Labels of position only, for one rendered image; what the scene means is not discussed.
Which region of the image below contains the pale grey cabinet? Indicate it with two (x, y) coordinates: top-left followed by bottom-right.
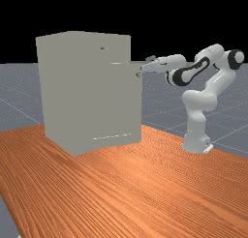
(35, 30), (132, 158)

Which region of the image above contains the pale grey cabinet door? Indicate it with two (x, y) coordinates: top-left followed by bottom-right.
(74, 62), (143, 158)

